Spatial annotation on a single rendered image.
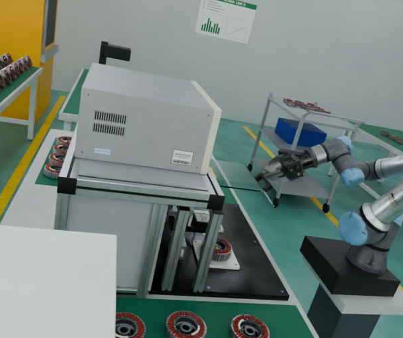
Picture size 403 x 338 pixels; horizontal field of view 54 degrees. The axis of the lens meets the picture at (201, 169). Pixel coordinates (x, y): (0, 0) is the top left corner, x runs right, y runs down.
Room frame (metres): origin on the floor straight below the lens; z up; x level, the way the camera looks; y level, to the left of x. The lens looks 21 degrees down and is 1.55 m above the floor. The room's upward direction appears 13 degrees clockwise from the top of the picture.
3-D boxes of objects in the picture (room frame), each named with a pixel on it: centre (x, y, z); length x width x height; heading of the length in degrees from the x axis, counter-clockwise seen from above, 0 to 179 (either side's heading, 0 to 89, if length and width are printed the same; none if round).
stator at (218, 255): (1.23, -0.12, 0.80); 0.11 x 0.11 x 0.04
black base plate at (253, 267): (1.34, -0.07, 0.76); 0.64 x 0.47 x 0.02; 16
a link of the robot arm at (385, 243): (1.35, -0.70, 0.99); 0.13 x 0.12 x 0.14; 127
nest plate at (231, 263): (1.23, -0.12, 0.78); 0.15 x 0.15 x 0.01; 16
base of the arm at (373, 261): (1.35, -0.71, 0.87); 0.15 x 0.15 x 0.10
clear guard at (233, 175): (1.31, -0.09, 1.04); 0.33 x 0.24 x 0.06; 106
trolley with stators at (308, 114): (4.00, -0.95, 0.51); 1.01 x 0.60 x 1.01; 16
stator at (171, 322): (0.84, -0.06, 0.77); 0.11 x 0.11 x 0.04
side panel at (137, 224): (0.92, 0.21, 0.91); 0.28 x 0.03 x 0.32; 106
